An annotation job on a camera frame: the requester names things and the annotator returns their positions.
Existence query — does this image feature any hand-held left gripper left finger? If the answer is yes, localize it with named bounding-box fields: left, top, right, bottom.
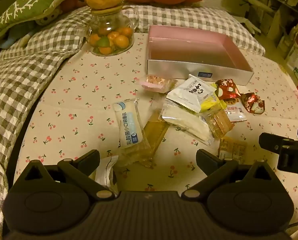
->
left=20, top=149, right=116, bottom=201

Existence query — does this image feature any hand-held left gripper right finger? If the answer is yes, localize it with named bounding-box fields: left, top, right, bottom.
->
left=181, top=149, right=278, bottom=201

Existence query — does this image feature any small white snack packet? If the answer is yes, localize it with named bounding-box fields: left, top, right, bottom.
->
left=95, top=155, right=119, bottom=188

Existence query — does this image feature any brown snack packet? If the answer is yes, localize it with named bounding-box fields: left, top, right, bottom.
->
left=218, top=137, right=248, bottom=162

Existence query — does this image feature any clear cracker packet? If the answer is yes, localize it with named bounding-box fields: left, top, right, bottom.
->
left=205, top=110, right=236, bottom=139

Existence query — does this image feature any red candy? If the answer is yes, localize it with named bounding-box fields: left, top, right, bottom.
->
left=240, top=92, right=265, bottom=115
left=215, top=79, right=242, bottom=104

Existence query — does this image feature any long white sandwich packet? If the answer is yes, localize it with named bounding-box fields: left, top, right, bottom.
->
left=160, top=104, right=214, bottom=147

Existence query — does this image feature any white and red cookie packet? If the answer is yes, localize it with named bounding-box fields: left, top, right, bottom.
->
left=225, top=105, right=247, bottom=123

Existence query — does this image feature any white and blue bread packet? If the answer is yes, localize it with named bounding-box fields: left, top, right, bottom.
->
left=113, top=97, right=153, bottom=168

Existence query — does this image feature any yellow snack packet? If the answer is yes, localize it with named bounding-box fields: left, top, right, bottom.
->
left=200, top=92, right=228, bottom=113

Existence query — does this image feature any amber clear snack packet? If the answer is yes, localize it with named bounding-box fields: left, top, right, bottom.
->
left=141, top=110, right=171, bottom=168

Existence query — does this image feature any white packet with black print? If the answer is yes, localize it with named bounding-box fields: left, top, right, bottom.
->
left=166, top=74, right=217, bottom=113

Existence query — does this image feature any pink and silver box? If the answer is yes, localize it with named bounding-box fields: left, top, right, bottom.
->
left=146, top=25, right=255, bottom=87

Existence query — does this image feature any pink cookie packet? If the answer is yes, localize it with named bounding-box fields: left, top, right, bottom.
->
left=138, top=74, right=178, bottom=93

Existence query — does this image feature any cherry print sheet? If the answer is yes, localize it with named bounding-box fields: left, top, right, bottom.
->
left=12, top=31, right=298, bottom=240

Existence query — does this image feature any grey checkered quilt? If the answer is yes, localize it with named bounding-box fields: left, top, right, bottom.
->
left=0, top=7, right=92, bottom=240

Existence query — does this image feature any stack of cardboard boxes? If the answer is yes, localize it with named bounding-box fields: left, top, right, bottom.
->
left=249, top=0, right=298, bottom=55

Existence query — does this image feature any pile of small tangerines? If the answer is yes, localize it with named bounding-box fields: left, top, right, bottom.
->
left=89, top=26, right=134, bottom=55

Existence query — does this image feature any glass jar of kumquats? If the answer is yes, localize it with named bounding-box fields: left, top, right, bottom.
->
left=85, top=4, right=139, bottom=57

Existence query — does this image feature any office chair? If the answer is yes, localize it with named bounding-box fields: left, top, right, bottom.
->
left=227, top=0, right=275, bottom=34

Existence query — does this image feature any grey checkered pillow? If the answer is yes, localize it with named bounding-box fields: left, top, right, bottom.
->
left=121, top=4, right=266, bottom=57

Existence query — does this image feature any plush toy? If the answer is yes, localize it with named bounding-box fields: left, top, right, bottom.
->
left=0, top=9, right=63, bottom=53

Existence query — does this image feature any bamboo teapot lid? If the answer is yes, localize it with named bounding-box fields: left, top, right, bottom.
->
left=90, top=4, right=124, bottom=15

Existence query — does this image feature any small red plush cushion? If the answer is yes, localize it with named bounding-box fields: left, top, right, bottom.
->
left=61, top=0, right=87, bottom=12

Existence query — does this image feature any green embroidered pillow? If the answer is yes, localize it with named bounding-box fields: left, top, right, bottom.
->
left=0, top=0, right=89, bottom=44

